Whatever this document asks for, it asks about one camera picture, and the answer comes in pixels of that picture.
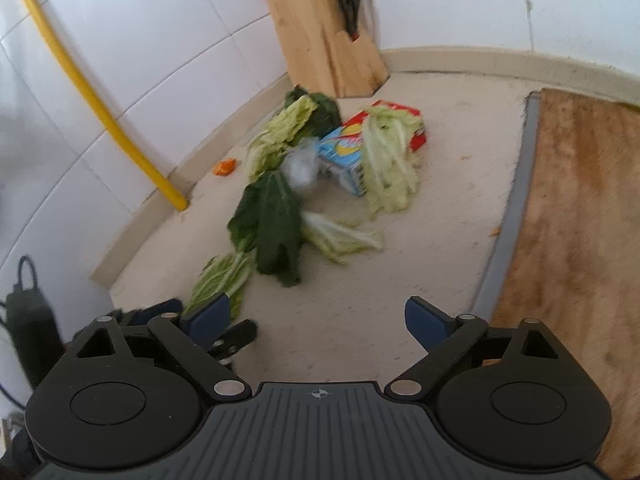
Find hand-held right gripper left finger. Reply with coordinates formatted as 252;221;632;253
65;292;251;403

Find light green cabbage leaf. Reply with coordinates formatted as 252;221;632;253
182;250;256;321

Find large dark green leaf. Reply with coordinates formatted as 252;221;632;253
227;170;306;288

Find black bag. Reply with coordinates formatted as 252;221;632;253
0;255;63;391

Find blue red carton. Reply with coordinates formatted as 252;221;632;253
317;100;428;197

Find clear plastic bag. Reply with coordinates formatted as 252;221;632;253
280;137;321;196

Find white stalked cabbage leaf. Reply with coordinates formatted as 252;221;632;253
300;210;386;265

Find wooden cutting board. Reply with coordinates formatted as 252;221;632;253
472;87;640;480

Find wooden knife block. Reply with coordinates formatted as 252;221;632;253
263;0;391;98

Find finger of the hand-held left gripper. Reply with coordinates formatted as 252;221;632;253
115;299;183;333
209;320;258;366

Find pale crinkled cabbage leaf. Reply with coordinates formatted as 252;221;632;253
245;95;318;181

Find yellow pipe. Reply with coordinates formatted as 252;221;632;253
7;0;190;212

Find pale yellow cabbage leaf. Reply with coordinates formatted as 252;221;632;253
360;105;423;218

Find black handled scissors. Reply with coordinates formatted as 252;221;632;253
335;0;363;41

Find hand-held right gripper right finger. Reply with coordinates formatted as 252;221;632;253
385;296;571;403

